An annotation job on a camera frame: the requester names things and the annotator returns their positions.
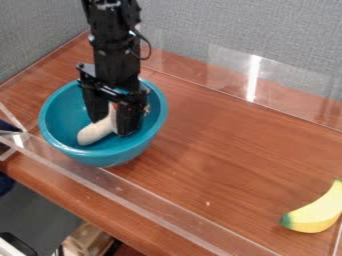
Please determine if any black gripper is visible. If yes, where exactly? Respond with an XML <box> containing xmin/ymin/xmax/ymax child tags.
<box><xmin>76</xmin><ymin>49</ymin><xmax>146</xmax><ymax>137</ymax></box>

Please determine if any toy mushroom brown cap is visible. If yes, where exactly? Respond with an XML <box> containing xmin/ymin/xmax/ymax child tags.
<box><xmin>77</xmin><ymin>103</ymin><xmax>117</xmax><ymax>146</ymax></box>

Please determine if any blue bowl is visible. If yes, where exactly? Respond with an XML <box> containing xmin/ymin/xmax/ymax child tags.
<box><xmin>38</xmin><ymin>80</ymin><xmax>168</xmax><ymax>167</ymax></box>

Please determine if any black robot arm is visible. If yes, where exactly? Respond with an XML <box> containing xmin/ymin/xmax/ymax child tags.
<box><xmin>76</xmin><ymin>0</ymin><xmax>149</xmax><ymax>137</ymax></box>

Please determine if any clear acrylic front barrier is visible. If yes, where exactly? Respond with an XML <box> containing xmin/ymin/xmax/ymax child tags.
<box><xmin>0</xmin><ymin>103</ymin><xmax>285</xmax><ymax>256</ymax></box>

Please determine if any clear acrylic barrier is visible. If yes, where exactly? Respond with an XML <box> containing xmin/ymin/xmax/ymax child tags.
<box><xmin>137</xmin><ymin>24</ymin><xmax>342</xmax><ymax>132</ymax></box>
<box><xmin>0</xmin><ymin>103</ymin><xmax>285</xmax><ymax>256</ymax></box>

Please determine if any dark blue object at left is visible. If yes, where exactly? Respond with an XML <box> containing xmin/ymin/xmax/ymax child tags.
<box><xmin>0</xmin><ymin>118</ymin><xmax>22</xmax><ymax>197</ymax></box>

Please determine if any wooden object under table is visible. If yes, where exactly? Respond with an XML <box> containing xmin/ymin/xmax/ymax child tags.
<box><xmin>61</xmin><ymin>223</ymin><xmax>113</xmax><ymax>256</ymax></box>

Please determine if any clear acrylic back barrier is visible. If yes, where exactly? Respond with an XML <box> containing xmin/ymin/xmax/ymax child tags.
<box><xmin>137</xmin><ymin>24</ymin><xmax>342</xmax><ymax>132</ymax></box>

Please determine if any black white object bottom left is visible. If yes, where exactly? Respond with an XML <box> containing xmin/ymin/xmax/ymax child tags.
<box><xmin>0</xmin><ymin>232</ymin><xmax>37</xmax><ymax>256</ymax></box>

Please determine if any yellow toy banana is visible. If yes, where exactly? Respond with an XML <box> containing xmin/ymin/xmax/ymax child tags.
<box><xmin>280</xmin><ymin>179</ymin><xmax>342</xmax><ymax>233</ymax></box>

